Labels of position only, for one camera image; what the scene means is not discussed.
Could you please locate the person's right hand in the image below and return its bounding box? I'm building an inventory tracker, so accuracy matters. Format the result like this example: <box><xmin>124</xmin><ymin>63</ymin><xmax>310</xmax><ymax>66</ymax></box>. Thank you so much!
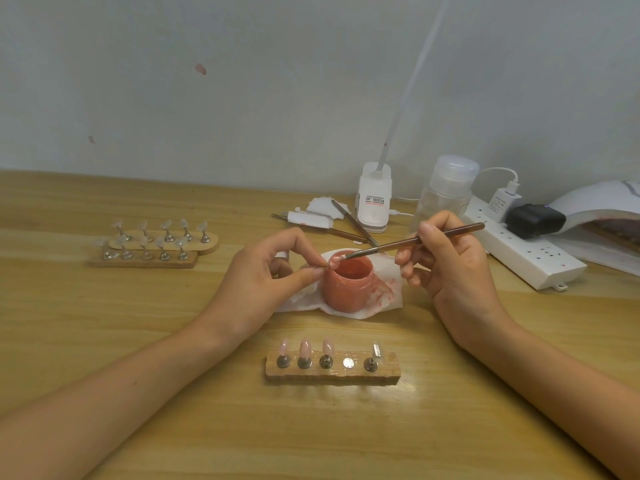
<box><xmin>395</xmin><ymin>211</ymin><xmax>512</xmax><ymax>348</ymax></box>

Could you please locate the person's left hand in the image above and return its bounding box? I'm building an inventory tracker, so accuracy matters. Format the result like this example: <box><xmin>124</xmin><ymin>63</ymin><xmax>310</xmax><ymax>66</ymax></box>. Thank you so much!
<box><xmin>197</xmin><ymin>227</ymin><xmax>344</xmax><ymax>343</ymax></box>

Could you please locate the thin metallic nail brush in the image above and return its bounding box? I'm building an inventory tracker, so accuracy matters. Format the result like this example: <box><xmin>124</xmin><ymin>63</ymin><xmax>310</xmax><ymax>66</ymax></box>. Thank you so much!
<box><xmin>344</xmin><ymin>222</ymin><xmax>486</xmax><ymax>260</ymax></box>

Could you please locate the person's left forearm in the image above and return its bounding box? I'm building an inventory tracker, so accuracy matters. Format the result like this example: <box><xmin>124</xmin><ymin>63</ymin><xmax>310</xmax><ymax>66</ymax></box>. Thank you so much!
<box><xmin>0</xmin><ymin>315</ymin><xmax>253</xmax><ymax>480</ymax></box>

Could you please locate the person's right forearm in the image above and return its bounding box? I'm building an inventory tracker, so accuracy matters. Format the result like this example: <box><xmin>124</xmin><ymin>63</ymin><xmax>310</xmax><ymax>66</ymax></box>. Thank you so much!
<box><xmin>457</xmin><ymin>315</ymin><xmax>640</xmax><ymax>480</ymax></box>

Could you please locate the pink gel jar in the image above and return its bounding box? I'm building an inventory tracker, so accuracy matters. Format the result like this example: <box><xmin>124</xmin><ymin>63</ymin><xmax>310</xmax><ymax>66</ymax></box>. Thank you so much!
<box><xmin>320</xmin><ymin>249</ymin><xmax>375</xmax><ymax>314</ymax></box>

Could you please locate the stained white paper towel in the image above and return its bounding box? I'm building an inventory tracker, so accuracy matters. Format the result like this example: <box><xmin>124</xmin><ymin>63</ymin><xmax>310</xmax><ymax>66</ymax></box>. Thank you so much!
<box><xmin>274</xmin><ymin>248</ymin><xmax>405</xmax><ymax>316</ymax></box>

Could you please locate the small white box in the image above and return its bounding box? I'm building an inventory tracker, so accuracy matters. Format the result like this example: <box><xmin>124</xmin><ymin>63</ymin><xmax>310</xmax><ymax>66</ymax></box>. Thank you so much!
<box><xmin>287</xmin><ymin>207</ymin><xmax>335</xmax><ymax>232</ymax></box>

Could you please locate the thin brown nail tool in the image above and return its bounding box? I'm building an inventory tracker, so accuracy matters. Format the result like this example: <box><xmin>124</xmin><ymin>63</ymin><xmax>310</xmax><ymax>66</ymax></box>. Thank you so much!
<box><xmin>271</xmin><ymin>212</ymin><xmax>370</xmax><ymax>244</ymax></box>

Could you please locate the white clip desk lamp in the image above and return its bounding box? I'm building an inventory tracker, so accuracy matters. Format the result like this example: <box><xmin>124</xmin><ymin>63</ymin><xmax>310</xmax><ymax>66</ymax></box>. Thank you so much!
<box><xmin>355</xmin><ymin>0</ymin><xmax>452</xmax><ymax>234</ymax></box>

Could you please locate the dark metal nail tool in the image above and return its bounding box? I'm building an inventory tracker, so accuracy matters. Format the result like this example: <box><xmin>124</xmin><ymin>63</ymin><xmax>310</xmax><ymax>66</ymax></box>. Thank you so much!
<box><xmin>330</xmin><ymin>199</ymin><xmax>381</xmax><ymax>248</ymax></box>

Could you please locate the clear plastic pump bottle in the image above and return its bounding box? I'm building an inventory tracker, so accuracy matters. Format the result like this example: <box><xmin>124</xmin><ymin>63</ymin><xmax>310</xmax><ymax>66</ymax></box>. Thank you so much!
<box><xmin>409</xmin><ymin>154</ymin><xmax>480</xmax><ymax>236</ymax></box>

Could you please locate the white USB charger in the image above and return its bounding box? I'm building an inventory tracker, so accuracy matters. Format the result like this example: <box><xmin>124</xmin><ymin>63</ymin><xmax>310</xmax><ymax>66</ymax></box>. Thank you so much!
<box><xmin>487</xmin><ymin>182</ymin><xmax>522</xmax><ymax>224</ymax></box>

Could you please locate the rectangular wooden nail stand base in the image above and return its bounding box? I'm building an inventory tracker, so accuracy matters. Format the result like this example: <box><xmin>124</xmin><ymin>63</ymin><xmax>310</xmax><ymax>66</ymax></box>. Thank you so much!
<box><xmin>265</xmin><ymin>350</ymin><xmax>402</xmax><ymax>387</ymax></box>

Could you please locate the clear nail tip on peg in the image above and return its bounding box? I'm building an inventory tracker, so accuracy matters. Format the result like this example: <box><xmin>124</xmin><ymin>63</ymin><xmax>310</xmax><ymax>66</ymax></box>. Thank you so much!
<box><xmin>363</xmin><ymin>343</ymin><xmax>384</xmax><ymax>373</ymax></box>

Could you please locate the white power strip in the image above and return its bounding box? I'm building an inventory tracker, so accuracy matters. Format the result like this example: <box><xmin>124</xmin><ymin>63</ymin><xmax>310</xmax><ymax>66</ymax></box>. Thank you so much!
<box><xmin>462</xmin><ymin>195</ymin><xmax>589</xmax><ymax>292</ymax></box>

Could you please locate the black power adapter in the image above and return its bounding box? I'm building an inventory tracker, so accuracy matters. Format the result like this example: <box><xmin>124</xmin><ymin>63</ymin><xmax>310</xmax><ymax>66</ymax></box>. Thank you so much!
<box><xmin>504</xmin><ymin>203</ymin><xmax>569</xmax><ymax>241</ymax></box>

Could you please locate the group of clear nail pegs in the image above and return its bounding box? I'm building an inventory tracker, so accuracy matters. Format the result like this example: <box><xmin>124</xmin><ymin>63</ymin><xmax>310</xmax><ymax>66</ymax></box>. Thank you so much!
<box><xmin>95</xmin><ymin>218</ymin><xmax>211</xmax><ymax>262</ymax></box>

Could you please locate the long wooden nail stand base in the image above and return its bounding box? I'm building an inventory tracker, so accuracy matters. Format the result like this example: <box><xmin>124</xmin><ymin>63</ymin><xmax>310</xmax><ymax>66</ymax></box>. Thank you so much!
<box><xmin>88</xmin><ymin>250</ymin><xmax>200</xmax><ymax>269</ymax></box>

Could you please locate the white paper sheet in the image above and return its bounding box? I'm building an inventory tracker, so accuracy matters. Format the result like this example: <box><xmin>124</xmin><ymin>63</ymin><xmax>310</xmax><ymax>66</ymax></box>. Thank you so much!
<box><xmin>549</xmin><ymin>226</ymin><xmax>640</xmax><ymax>278</ymax></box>

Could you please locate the white nail curing lamp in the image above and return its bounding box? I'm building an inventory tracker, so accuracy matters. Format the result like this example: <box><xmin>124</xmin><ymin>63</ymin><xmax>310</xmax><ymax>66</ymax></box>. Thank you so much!
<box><xmin>547</xmin><ymin>179</ymin><xmax>640</xmax><ymax>238</ymax></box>

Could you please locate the white charger cable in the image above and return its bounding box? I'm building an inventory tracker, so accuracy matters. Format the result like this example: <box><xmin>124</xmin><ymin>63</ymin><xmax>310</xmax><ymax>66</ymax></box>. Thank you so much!
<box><xmin>477</xmin><ymin>167</ymin><xmax>521</xmax><ymax>186</ymax></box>

